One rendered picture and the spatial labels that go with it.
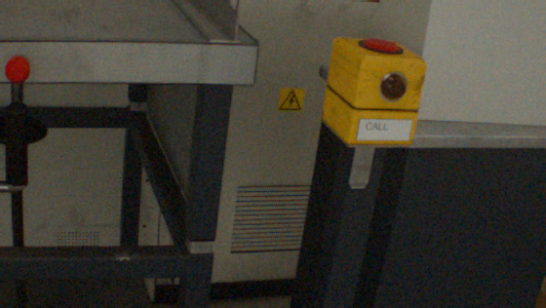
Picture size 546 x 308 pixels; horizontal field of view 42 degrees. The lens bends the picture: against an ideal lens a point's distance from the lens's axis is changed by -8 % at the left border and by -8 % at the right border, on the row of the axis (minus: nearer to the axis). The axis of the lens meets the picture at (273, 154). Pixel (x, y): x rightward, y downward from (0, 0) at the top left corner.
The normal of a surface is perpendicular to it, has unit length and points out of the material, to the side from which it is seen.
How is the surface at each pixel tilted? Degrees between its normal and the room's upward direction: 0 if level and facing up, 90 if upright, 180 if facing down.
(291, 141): 90
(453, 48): 90
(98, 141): 90
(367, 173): 90
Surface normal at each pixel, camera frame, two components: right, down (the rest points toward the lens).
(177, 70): 0.31, 0.39
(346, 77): -0.94, 0.00
